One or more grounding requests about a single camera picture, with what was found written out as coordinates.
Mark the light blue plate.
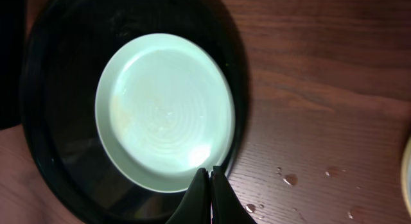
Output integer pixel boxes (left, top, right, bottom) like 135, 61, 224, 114
94, 33, 236, 193
401, 138, 411, 214

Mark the round black tray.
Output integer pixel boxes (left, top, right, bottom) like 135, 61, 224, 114
20, 0, 248, 223

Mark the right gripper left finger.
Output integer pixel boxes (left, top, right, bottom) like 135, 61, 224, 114
166, 168, 211, 224

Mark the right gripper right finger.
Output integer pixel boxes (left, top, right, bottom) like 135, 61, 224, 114
210, 166, 256, 224

